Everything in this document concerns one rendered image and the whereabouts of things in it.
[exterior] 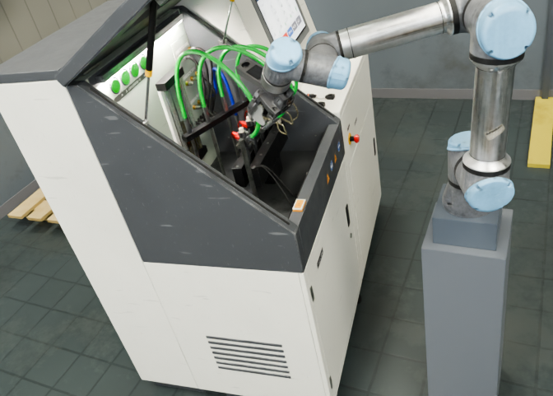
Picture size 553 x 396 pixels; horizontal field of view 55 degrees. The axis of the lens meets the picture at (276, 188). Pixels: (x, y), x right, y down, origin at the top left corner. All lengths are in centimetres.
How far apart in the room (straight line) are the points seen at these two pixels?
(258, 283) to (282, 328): 22
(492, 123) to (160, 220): 101
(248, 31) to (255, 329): 109
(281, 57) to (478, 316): 107
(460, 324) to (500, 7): 105
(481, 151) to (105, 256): 129
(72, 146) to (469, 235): 121
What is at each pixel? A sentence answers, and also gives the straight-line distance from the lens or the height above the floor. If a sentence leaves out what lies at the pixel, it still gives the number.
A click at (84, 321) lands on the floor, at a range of 306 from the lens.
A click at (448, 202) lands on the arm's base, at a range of 166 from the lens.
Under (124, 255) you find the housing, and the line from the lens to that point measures 193.
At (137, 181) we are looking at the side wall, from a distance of 166.
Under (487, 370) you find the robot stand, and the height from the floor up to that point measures 28.
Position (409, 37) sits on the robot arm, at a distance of 136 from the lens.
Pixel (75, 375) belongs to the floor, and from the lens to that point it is 282.
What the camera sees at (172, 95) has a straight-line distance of 194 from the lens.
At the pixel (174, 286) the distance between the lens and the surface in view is 192.
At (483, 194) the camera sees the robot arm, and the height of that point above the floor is 108.
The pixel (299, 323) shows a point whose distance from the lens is 184.
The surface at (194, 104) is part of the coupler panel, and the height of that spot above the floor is 110.
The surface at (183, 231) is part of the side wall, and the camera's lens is 171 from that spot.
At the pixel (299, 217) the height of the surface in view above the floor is 95.
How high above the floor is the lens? 192
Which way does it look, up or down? 33 degrees down
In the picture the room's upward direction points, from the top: 13 degrees counter-clockwise
